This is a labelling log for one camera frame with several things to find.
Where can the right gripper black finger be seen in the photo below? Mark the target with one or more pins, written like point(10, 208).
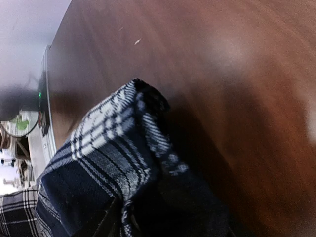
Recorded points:
point(108, 226)

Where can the black white plaid shirt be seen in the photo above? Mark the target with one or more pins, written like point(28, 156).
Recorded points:
point(122, 150)

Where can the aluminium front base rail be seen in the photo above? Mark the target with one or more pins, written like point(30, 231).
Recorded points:
point(42, 143)

